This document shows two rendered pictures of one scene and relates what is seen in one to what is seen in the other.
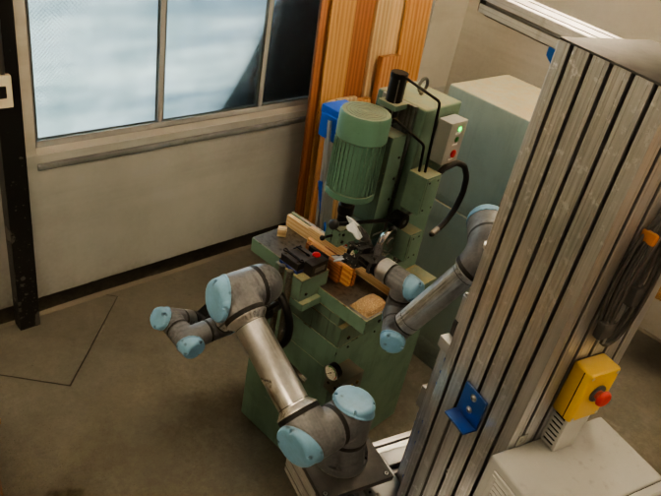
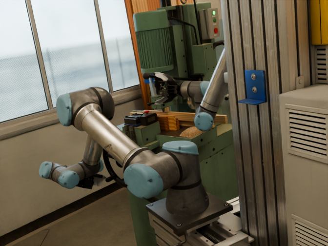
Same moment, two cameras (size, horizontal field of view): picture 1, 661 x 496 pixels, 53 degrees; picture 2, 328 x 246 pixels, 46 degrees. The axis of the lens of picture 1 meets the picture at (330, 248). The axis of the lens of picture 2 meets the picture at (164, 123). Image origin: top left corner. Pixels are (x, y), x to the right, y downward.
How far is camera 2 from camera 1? 86 cm
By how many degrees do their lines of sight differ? 19
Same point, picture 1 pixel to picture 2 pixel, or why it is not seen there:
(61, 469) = not seen: outside the picture
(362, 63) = not seen: hidden behind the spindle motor
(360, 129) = (147, 18)
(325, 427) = (157, 159)
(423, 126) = (189, 14)
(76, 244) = (13, 195)
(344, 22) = not seen: hidden behind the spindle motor
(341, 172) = (146, 53)
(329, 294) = (163, 135)
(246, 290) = (81, 96)
